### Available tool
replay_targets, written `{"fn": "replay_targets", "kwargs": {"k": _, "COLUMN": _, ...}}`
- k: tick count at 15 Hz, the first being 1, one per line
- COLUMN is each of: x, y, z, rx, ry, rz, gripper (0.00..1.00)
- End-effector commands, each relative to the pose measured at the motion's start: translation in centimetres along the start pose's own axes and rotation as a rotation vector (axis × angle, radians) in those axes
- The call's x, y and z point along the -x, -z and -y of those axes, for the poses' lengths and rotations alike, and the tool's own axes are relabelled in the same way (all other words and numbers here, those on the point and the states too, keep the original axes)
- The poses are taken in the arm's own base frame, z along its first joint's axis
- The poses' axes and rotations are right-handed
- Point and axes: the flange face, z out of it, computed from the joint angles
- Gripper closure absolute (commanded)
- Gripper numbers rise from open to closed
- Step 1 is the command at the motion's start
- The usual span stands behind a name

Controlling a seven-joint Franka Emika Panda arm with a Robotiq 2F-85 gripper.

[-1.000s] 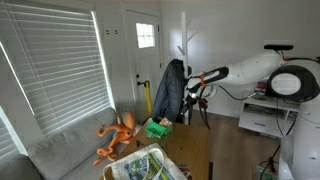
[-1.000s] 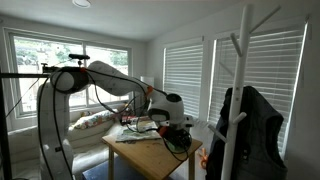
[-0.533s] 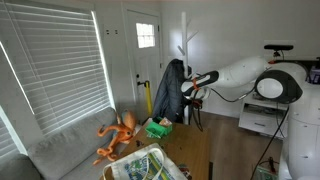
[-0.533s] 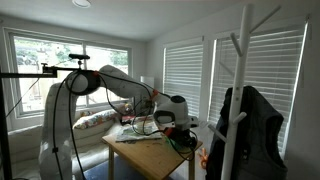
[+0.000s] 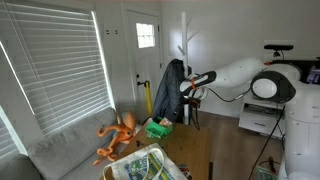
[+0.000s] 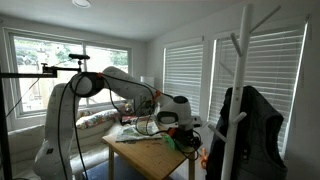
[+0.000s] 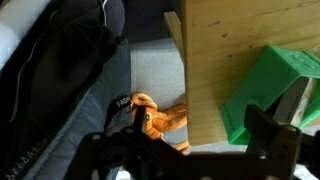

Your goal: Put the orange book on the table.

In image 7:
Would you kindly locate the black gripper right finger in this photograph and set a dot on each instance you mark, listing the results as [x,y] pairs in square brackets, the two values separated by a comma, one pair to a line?
[263,125]

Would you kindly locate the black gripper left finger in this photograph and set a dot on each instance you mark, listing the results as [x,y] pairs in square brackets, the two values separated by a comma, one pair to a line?
[140,118]

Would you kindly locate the orange octopus plush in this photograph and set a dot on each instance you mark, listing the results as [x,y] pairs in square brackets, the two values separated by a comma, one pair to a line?
[163,120]

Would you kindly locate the green plastic bin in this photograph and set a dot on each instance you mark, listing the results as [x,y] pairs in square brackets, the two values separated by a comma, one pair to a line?
[263,86]

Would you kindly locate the dark vest jacket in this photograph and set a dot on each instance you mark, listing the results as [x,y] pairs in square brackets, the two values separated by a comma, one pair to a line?
[66,73]

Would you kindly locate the wooden table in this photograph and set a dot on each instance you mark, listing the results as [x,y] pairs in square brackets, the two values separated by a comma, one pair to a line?
[213,50]

